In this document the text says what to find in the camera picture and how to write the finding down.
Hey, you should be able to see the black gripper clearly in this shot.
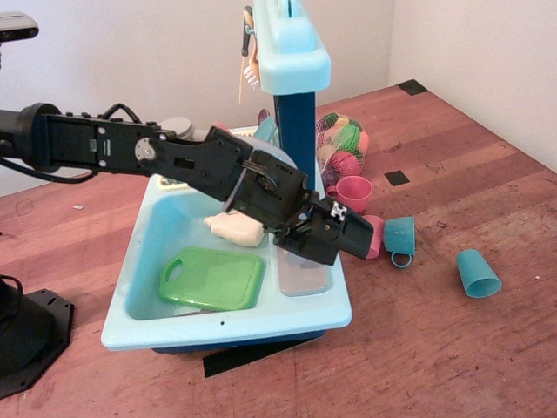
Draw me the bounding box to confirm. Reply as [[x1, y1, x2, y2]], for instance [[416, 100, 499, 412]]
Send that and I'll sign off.
[[224, 151, 374, 266]]

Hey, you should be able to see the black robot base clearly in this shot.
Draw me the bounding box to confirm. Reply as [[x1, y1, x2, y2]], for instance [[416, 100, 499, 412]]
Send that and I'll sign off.
[[1, 274, 74, 399]]

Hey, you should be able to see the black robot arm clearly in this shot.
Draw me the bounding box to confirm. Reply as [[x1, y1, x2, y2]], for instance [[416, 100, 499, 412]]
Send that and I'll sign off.
[[1, 104, 374, 265]]

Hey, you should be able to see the pink toy tumbler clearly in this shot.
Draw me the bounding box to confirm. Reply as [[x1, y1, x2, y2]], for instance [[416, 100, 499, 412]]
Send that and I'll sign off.
[[364, 215, 385, 260]]

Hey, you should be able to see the grey toy faucet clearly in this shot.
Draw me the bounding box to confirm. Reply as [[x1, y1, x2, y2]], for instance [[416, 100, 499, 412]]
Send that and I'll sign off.
[[162, 117, 328, 297]]

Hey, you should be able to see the light blue toy sink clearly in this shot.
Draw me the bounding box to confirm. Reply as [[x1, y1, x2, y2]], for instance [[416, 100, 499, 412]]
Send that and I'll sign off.
[[101, 1, 352, 353]]

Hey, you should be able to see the black tape square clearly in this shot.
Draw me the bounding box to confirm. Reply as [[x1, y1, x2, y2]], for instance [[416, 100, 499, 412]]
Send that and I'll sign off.
[[384, 170, 410, 186]]

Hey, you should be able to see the net bag of toy food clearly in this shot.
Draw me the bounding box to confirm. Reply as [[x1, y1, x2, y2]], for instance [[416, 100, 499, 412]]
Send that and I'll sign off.
[[316, 112, 370, 187]]

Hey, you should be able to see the cream toy detergent bottle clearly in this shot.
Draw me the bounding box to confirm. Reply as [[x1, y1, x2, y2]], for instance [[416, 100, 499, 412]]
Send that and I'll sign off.
[[204, 211, 264, 247]]

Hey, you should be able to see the green plastic cutting board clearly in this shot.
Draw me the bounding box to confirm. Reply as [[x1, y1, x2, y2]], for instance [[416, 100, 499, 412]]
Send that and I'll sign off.
[[158, 246, 266, 312]]

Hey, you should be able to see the teal toy plate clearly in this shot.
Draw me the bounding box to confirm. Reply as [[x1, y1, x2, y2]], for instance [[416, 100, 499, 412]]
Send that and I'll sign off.
[[253, 116, 279, 146]]

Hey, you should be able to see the purple toy spoon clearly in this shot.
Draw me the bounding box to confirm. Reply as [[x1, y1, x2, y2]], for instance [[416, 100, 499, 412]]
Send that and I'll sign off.
[[258, 109, 271, 125]]

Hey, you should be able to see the teal toy tumbler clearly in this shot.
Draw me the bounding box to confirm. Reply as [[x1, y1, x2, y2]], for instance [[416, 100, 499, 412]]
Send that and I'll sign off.
[[456, 249, 502, 299]]

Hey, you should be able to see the pink toy plate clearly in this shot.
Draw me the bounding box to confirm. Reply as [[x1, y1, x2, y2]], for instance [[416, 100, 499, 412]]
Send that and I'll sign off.
[[212, 122, 230, 132]]

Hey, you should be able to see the black tape corner piece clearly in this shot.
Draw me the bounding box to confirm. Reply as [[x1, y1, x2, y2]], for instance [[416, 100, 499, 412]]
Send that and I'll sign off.
[[398, 79, 428, 96]]

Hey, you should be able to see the cream toy dish brush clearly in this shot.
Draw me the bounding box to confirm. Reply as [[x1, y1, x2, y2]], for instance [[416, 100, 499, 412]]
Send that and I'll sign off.
[[238, 5, 260, 104]]

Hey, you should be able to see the pink toy cup with handle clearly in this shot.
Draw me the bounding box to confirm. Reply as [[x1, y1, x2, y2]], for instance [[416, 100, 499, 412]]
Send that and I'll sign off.
[[325, 176, 373, 212]]

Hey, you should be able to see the teal toy cup with handle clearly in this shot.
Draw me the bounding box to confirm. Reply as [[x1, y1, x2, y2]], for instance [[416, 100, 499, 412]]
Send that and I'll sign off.
[[383, 216, 416, 268]]

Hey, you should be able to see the grey camera on stand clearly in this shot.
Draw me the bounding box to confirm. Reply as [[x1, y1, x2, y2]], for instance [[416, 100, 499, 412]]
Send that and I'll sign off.
[[0, 11, 39, 44]]

